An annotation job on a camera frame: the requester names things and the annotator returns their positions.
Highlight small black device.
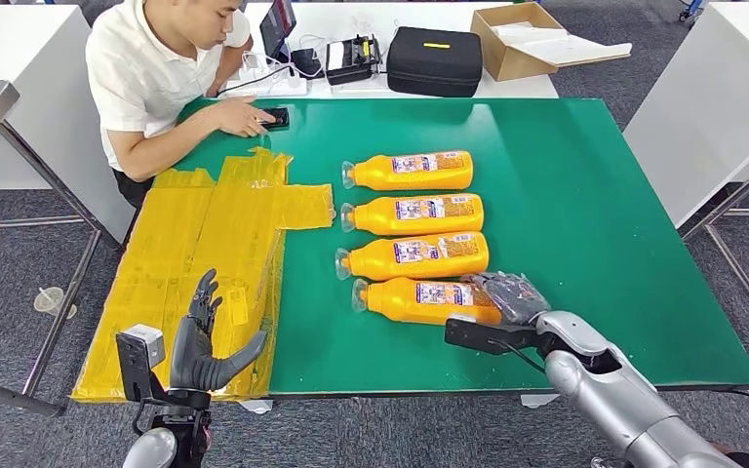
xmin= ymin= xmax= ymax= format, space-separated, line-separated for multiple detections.
xmin=290 ymin=47 xmax=326 ymax=80

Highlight steel table legs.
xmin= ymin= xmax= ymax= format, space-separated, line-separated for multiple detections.
xmin=678 ymin=148 xmax=749 ymax=353

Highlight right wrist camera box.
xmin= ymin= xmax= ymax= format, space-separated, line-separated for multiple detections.
xmin=444 ymin=314 xmax=540 ymax=357

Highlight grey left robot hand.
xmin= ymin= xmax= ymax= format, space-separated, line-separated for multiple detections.
xmin=169 ymin=269 xmax=268 ymax=393

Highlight white paper sheet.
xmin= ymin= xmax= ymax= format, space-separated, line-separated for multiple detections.
xmin=491 ymin=22 xmax=633 ymax=67

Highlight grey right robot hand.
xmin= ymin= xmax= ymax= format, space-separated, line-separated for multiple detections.
xmin=461 ymin=271 xmax=551 ymax=327

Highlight orange detergent bottle clear cap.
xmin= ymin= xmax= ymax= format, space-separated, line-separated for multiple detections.
xmin=351 ymin=276 xmax=503 ymax=327
xmin=335 ymin=231 xmax=491 ymax=283
xmin=340 ymin=192 xmax=486 ymax=237
xmin=341 ymin=150 xmax=475 ymax=192

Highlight brown cardboard box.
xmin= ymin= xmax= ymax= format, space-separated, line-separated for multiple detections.
xmin=469 ymin=1 xmax=633 ymax=83

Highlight black power cable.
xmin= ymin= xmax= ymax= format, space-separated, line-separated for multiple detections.
xmin=215 ymin=62 xmax=293 ymax=98

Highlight black label printer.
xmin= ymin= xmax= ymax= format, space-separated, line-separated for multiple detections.
xmin=325 ymin=33 xmax=383 ymax=87

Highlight dark tablet computer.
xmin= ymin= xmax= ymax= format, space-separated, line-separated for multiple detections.
xmin=258 ymin=0 xmax=298 ymax=64

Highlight white table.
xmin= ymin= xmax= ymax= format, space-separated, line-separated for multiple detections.
xmin=0 ymin=5 xmax=137 ymax=246
xmin=622 ymin=0 xmax=749 ymax=228
xmin=218 ymin=0 xmax=560 ymax=100

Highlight yellow taped cardboard sheet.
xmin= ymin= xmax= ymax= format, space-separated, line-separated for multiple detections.
xmin=70 ymin=146 xmax=337 ymax=405

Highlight black zip carry case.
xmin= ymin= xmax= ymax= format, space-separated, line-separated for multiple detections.
xmin=385 ymin=25 xmax=485 ymax=99

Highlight clear plastic cup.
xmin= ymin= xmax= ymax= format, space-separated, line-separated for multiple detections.
xmin=33 ymin=286 xmax=79 ymax=321

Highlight person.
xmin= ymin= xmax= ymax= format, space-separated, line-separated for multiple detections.
xmin=85 ymin=0 xmax=292 ymax=210

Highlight white power strip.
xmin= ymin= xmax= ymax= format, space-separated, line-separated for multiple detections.
xmin=218 ymin=64 xmax=310 ymax=98

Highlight person's right hand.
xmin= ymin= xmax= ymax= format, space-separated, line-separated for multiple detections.
xmin=209 ymin=97 xmax=278 ymax=138

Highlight black smartphone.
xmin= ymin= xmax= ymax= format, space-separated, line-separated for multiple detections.
xmin=256 ymin=106 xmax=291 ymax=131

